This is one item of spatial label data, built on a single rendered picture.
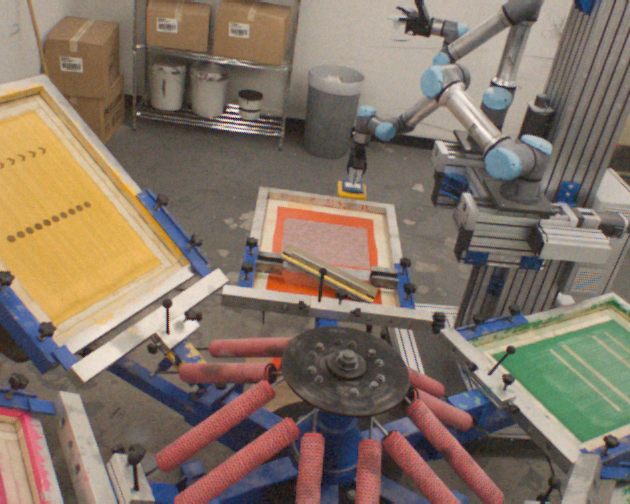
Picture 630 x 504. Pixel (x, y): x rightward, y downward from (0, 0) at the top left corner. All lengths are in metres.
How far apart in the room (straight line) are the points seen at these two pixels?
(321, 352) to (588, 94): 1.59
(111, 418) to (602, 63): 2.46
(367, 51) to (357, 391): 4.65
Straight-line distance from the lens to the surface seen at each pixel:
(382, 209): 2.98
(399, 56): 5.99
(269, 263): 2.41
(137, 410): 3.28
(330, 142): 5.66
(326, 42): 5.93
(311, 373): 1.57
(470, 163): 3.11
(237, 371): 1.69
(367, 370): 1.61
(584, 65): 2.75
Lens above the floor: 2.36
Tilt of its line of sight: 32 degrees down
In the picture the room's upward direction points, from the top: 10 degrees clockwise
